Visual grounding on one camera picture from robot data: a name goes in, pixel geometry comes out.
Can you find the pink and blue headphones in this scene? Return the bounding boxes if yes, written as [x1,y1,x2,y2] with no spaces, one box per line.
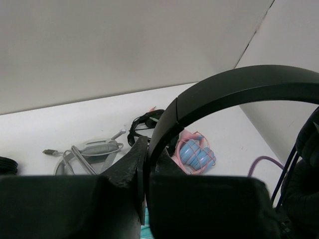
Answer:
[171,129,216,175]

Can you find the black Panasonic headphones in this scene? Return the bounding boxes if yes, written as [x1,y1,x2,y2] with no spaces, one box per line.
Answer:
[149,65,319,239]

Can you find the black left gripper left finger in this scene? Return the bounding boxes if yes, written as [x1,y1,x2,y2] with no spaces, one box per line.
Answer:
[0,136,148,239]

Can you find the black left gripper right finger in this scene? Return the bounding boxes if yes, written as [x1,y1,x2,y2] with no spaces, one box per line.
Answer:
[146,148,280,239]

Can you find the black wrapped headphones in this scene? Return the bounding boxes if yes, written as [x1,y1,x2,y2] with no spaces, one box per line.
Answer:
[127,107,179,157]

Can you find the teal cat ear headphones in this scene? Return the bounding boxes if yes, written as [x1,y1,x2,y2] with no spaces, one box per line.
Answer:
[140,207,154,239]

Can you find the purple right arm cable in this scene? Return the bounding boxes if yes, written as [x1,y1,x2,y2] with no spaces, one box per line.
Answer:
[248,155,285,178]

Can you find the grey white headphones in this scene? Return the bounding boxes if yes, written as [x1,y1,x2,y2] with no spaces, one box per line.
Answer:
[42,129,126,176]

